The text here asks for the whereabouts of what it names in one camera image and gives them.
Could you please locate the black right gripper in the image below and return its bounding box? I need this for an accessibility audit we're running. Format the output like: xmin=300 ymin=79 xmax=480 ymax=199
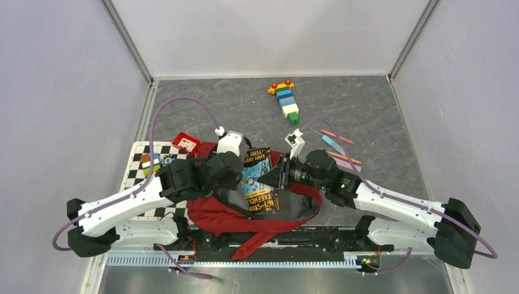
xmin=258 ymin=152 xmax=327 ymax=190

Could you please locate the blue treehouse comic book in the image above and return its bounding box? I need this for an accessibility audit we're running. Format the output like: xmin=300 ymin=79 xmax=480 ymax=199
xmin=241 ymin=147 xmax=281 ymax=214

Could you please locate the red student backpack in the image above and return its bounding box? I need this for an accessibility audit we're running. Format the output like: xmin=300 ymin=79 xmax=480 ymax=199
xmin=187 ymin=150 xmax=323 ymax=260

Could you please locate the light blue chalk stick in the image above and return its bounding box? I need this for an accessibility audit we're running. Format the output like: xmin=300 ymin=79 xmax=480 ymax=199
xmin=321 ymin=135 xmax=346 ymax=156

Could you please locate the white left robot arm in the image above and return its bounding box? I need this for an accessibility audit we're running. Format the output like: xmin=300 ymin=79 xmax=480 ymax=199
xmin=67 ymin=152 xmax=244 ymax=257

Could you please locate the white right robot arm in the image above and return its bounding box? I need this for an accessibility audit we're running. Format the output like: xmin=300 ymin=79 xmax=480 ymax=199
xmin=258 ymin=150 xmax=481 ymax=269

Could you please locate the colourful toy block train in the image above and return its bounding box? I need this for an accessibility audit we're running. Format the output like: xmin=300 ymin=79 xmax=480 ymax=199
xmin=141 ymin=153 xmax=176 ymax=177

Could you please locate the pink chalk stick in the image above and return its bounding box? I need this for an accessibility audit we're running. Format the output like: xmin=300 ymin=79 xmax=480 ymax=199
xmin=334 ymin=157 xmax=362 ymax=172

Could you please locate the colourful toy block tower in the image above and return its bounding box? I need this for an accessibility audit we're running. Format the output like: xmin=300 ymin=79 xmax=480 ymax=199
xmin=268 ymin=78 xmax=299 ymax=125

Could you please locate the black and white chessboard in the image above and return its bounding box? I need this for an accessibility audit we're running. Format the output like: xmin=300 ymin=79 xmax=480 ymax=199
xmin=120 ymin=141 xmax=194 ymax=225

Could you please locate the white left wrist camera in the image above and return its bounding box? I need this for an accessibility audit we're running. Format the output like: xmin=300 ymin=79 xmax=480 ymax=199
xmin=215 ymin=126 xmax=245 ymax=157

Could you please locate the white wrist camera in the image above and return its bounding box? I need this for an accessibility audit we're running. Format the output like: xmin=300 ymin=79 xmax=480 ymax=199
xmin=285 ymin=129 xmax=305 ymax=159
xmin=215 ymin=126 xmax=245 ymax=157

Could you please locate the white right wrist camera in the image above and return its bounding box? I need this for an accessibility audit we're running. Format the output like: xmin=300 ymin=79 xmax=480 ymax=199
xmin=285 ymin=129 xmax=305 ymax=159

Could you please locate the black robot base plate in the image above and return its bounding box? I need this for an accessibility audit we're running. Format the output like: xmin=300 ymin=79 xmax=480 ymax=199
xmin=165 ymin=226 xmax=394 ymax=262

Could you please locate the aluminium toothed rail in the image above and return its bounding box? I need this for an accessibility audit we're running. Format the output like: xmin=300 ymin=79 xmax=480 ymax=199
xmin=106 ymin=252 xmax=361 ymax=270

